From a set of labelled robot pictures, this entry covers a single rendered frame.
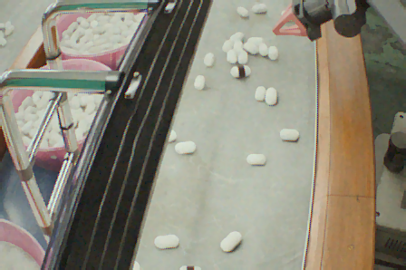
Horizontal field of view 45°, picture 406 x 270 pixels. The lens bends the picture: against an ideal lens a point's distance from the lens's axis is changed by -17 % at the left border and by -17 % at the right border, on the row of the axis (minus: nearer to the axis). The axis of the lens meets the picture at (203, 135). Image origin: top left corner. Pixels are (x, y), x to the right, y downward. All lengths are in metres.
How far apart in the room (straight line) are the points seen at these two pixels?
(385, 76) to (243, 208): 1.67
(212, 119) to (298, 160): 0.18
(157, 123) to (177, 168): 0.41
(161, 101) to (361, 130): 0.52
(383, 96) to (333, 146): 1.40
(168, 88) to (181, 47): 0.07
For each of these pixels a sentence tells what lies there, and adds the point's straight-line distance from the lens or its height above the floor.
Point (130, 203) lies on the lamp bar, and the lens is 0.47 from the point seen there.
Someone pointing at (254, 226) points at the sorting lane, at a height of 0.74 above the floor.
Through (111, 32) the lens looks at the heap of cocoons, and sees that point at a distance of 1.28.
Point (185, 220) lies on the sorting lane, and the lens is 0.87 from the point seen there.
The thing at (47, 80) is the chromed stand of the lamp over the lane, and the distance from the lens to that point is 0.54.
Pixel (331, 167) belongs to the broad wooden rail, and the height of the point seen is 0.76.
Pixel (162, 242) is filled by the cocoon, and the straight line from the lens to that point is 0.83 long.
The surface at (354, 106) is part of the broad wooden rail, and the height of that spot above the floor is 0.76.
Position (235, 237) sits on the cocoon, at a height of 0.76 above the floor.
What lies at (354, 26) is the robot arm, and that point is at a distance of 0.98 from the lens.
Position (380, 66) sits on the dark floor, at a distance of 2.52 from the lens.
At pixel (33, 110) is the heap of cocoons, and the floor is 0.73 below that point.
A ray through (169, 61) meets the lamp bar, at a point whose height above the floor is 1.08.
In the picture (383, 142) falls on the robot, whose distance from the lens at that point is 1.62.
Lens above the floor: 1.43
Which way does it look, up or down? 44 degrees down
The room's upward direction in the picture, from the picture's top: 2 degrees counter-clockwise
